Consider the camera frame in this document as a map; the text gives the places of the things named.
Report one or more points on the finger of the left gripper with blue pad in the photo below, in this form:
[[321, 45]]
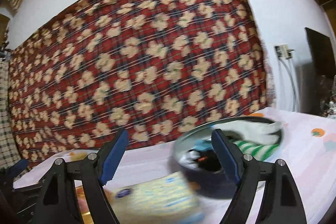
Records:
[[18, 168]]

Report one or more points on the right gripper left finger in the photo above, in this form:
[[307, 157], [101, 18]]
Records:
[[58, 203]]

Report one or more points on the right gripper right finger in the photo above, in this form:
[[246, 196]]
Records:
[[281, 201]]

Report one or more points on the green striped sock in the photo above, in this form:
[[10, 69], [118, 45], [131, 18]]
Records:
[[258, 151]]

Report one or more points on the white glove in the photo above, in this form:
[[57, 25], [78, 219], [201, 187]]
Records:
[[255, 132]]

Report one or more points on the black fuzzy cloth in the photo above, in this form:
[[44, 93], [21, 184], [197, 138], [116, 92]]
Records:
[[209, 161]]

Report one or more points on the light blue plush toy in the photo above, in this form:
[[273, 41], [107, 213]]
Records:
[[203, 145]]

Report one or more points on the yellow sponge block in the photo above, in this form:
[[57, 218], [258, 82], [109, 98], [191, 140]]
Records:
[[76, 156]]

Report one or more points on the checkered hanging cloth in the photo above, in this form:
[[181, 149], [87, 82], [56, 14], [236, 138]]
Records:
[[8, 149]]

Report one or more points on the yellow round lid container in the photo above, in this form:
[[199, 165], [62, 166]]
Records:
[[83, 206]]

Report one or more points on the white fruit print tablecloth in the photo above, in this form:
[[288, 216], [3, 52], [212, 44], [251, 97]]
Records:
[[308, 148]]

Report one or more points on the round metal tin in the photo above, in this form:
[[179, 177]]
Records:
[[214, 185]]

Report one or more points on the yellow tissue pack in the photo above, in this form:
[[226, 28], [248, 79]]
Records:
[[167, 199]]

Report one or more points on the dark television screen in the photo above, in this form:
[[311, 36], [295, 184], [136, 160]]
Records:
[[318, 73]]

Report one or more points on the red plaid bear blanket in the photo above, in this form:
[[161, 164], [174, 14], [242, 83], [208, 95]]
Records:
[[157, 68]]

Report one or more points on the wall power socket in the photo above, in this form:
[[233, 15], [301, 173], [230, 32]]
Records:
[[283, 51]]

